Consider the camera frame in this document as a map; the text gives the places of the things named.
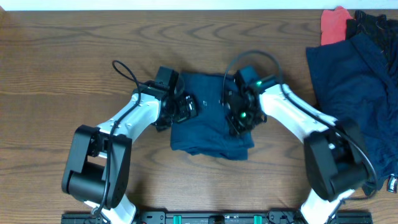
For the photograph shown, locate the dark blue denim shorts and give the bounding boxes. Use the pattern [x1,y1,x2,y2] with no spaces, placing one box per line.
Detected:
[170,73,254,161]

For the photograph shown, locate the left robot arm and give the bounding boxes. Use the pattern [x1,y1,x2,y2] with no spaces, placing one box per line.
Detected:
[62,81,198,223]

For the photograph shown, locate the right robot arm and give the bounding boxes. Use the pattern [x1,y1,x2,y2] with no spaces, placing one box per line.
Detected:
[223,72,376,223]

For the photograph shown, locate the dark blue garment in pile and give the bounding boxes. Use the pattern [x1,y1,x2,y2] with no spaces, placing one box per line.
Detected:
[306,34,397,185]

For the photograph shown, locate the red garment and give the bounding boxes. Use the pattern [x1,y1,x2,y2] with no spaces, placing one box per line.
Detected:
[320,6,352,45]

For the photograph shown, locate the black knit garment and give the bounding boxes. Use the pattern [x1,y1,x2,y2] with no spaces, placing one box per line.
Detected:
[346,10,397,66]

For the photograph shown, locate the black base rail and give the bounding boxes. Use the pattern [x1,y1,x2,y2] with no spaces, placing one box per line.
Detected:
[60,210,374,224]

